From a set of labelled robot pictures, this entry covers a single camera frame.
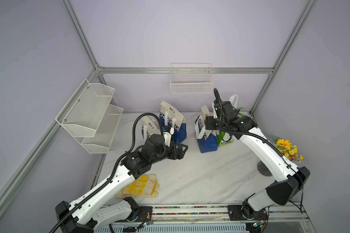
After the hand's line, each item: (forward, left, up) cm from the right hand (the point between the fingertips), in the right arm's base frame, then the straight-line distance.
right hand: (211, 123), depth 77 cm
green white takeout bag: (+13, -14, +6) cm, 20 cm away
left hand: (-14, +17, -1) cm, 22 cm away
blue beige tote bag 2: (+12, +23, -7) cm, 27 cm away
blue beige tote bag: (+3, +35, -5) cm, 35 cm away
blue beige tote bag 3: (-2, 0, -13) cm, 13 cm away
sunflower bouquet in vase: (-14, -34, -2) cm, 37 cm away
